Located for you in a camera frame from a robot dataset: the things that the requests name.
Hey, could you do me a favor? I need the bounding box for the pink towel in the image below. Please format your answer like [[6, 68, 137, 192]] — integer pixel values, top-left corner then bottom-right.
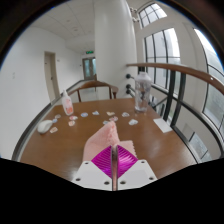
[[82, 120, 138, 192]]

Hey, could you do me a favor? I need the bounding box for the white side door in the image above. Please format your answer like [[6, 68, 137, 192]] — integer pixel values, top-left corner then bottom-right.
[[44, 51, 60, 103]]

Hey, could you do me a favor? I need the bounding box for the grey glazed double door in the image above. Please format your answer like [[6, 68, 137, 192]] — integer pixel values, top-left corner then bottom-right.
[[82, 57, 98, 81]]

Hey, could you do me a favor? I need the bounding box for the white computer mouse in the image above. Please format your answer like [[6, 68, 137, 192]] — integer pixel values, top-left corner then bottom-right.
[[36, 119, 54, 135]]

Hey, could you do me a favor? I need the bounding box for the white spray bottle pink label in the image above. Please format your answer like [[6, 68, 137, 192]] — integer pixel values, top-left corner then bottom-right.
[[61, 89, 75, 117]]

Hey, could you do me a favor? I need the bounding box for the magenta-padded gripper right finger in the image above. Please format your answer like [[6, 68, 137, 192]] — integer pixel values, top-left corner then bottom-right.
[[116, 145, 158, 192]]

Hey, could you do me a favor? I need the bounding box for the clear plastic shaker bottle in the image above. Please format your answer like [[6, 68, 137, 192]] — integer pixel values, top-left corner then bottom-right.
[[133, 71, 153, 114]]

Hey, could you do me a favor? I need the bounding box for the wood-topped black metal railing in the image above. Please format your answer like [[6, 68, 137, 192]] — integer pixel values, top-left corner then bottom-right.
[[125, 62, 224, 164]]

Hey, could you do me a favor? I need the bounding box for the wooden armchair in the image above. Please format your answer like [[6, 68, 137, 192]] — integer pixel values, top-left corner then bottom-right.
[[68, 80, 120, 103]]

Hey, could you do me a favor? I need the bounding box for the white paper slip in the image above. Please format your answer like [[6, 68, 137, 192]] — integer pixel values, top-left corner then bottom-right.
[[152, 117, 173, 134]]

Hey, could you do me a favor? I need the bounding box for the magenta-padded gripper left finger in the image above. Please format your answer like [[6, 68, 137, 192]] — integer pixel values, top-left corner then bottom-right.
[[71, 144, 116, 192]]

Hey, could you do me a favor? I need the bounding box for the large black-framed window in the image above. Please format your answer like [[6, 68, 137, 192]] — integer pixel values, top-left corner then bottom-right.
[[137, 2, 224, 134]]

